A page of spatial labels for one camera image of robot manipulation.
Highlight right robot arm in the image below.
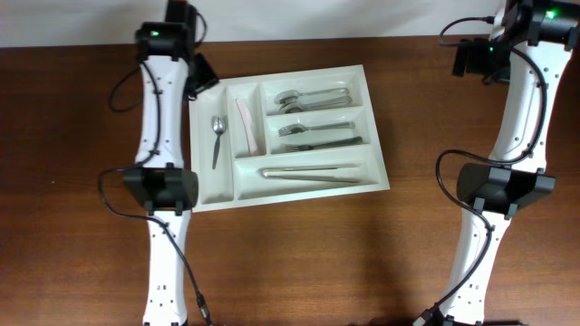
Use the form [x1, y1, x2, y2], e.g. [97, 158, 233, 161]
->
[415, 1, 579, 325]

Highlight small metal teaspoon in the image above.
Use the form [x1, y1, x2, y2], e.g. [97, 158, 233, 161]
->
[212, 116, 227, 169]

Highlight metal fork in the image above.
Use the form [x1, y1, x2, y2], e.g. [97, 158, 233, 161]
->
[277, 121, 355, 137]
[284, 137, 363, 152]

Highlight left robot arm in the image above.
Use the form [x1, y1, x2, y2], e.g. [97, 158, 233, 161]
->
[122, 1, 204, 326]

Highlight metal kitchen tongs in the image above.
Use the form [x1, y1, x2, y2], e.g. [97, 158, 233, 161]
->
[258, 165, 363, 184]

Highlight large metal spoon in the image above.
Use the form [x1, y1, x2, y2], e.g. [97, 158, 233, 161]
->
[278, 95, 353, 114]
[274, 88, 350, 104]

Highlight white plastic knife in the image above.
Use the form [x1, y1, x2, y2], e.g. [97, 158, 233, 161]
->
[236, 99, 260, 157]

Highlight white plastic cutlery tray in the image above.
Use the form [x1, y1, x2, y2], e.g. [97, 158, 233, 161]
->
[189, 65, 390, 212]

